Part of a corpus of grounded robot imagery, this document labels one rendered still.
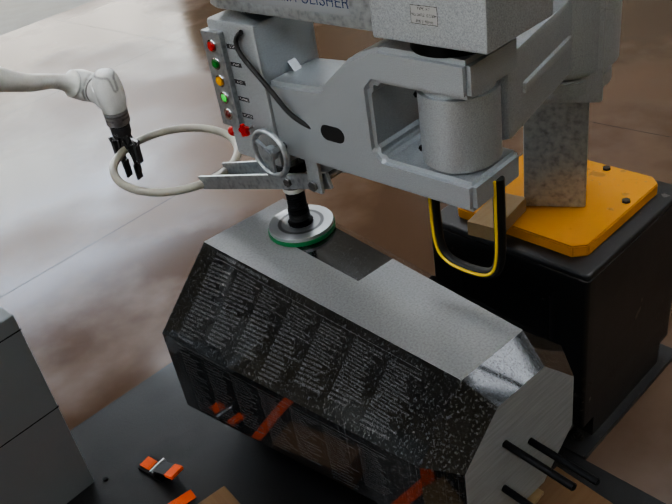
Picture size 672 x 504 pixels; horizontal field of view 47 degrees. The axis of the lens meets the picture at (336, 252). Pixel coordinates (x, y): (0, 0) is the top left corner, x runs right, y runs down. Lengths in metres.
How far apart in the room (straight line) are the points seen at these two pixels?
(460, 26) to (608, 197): 1.17
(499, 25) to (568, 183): 1.01
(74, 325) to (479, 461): 2.41
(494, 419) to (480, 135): 0.67
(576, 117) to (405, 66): 0.80
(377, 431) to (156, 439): 1.30
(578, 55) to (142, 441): 2.06
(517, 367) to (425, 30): 0.84
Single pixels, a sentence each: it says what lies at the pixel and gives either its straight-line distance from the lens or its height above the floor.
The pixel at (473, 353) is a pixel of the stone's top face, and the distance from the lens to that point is 1.94.
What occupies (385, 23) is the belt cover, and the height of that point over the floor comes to 1.60.
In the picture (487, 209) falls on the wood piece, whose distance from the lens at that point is 2.46.
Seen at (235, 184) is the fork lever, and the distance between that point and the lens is 2.56.
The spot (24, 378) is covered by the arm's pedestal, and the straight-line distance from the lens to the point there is 2.69.
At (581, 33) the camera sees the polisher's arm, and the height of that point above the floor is 1.37.
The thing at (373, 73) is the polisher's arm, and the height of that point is 1.47.
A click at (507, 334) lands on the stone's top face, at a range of 1.99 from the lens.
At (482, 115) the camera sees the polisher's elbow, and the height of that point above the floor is 1.38.
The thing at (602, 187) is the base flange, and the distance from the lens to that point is 2.67.
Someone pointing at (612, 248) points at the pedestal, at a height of 0.74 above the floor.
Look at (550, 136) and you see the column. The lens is 2.44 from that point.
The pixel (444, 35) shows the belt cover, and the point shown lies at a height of 1.59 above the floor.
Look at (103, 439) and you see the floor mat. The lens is 3.19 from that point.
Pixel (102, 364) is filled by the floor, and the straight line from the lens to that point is 3.57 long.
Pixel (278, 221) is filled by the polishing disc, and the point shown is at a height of 0.85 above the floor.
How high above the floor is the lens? 2.12
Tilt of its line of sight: 34 degrees down
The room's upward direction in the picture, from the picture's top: 10 degrees counter-clockwise
